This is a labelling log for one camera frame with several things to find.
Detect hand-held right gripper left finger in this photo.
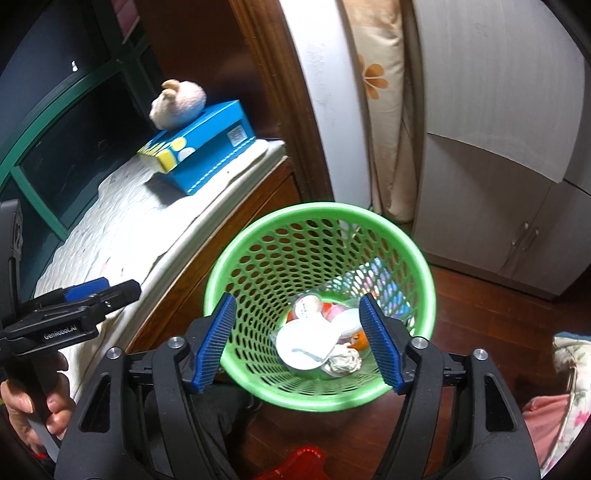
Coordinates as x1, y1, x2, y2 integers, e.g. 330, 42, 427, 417
54, 293, 237, 480

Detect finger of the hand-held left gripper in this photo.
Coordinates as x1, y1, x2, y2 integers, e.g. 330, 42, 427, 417
23, 278, 110, 315
46, 279, 141, 319

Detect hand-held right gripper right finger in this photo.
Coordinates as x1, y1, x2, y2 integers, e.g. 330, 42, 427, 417
359, 294, 541, 480

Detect pink cloth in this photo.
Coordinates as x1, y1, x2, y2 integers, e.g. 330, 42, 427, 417
110, 0, 141, 44

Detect pink floral bedding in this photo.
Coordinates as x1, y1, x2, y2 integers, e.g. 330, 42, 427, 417
522, 332, 591, 476

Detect person's black trouser leg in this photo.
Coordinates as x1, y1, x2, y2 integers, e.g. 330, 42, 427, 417
143, 383, 262, 480

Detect green window frame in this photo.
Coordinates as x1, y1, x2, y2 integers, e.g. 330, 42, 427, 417
0, 0, 162, 243

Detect red plastic object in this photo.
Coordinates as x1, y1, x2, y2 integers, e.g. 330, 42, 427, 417
254, 445, 333, 480

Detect person's left hand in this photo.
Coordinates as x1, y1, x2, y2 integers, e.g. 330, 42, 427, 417
0, 367, 77, 455

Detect dark wooden side panel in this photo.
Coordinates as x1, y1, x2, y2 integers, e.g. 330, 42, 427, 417
134, 0, 335, 208

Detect blue dotted shoe box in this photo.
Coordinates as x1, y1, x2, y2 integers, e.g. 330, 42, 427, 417
136, 99, 257, 197

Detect small white plastic lid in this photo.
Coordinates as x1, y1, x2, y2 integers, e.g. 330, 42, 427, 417
330, 308, 365, 335

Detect small white jelly cup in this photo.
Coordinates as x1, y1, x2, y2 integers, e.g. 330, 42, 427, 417
293, 293, 324, 324

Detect white wardrobe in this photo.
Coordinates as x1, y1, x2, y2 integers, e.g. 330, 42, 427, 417
411, 0, 591, 301

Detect beige plush toy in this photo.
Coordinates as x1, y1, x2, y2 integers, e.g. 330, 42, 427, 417
148, 79, 207, 130

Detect paper wad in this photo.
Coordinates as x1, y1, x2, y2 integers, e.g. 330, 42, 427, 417
323, 345, 363, 377

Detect green plastic mesh basket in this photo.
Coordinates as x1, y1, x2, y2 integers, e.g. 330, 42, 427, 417
203, 203, 437, 412

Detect white quilted mat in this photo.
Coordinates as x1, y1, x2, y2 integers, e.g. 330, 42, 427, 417
34, 138, 284, 370

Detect colourful plastic packet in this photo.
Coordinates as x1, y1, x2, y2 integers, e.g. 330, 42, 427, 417
323, 258, 414, 324

